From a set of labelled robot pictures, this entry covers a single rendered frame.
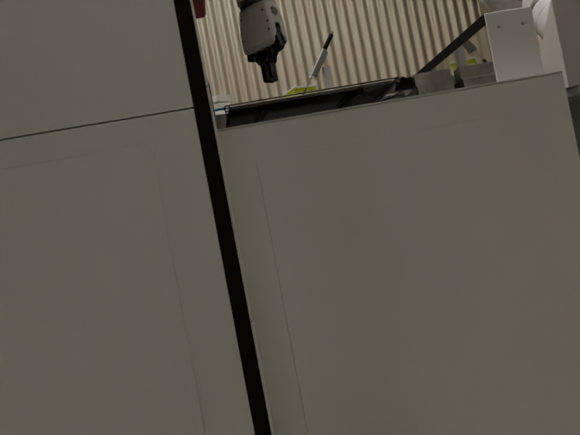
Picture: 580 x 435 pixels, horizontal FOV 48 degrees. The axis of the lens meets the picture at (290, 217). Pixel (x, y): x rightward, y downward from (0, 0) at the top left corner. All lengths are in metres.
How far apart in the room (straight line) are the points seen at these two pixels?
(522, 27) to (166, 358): 0.88
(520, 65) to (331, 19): 2.34
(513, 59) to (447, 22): 2.39
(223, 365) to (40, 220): 0.31
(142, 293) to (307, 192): 0.35
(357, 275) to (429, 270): 0.12
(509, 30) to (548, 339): 0.57
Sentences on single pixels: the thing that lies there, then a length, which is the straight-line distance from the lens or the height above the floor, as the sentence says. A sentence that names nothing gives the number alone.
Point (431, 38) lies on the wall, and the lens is 3.65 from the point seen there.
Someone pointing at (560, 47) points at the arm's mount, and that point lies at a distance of 1.55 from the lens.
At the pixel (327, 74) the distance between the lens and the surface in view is 1.81.
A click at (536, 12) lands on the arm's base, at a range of 1.78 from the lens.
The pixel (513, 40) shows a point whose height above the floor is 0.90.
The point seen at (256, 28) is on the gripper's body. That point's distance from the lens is 1.50.
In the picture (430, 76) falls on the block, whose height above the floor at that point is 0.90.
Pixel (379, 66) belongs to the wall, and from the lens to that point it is 3.55.
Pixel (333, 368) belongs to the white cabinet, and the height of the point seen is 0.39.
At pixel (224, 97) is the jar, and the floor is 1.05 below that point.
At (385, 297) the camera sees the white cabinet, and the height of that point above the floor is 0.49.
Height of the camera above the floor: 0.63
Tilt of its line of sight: 1 degrees up
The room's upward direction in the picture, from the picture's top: 11 degrees counter-clockwise
